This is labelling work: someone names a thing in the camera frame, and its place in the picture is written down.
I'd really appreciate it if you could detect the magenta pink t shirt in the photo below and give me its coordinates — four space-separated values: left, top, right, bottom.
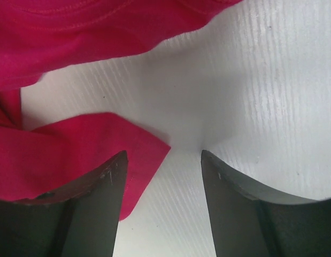
0 1 234 219

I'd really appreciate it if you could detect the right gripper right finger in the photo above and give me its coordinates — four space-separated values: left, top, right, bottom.
201 150 331 256

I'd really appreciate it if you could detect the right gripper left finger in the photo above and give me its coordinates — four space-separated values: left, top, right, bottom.
0 151 128 256

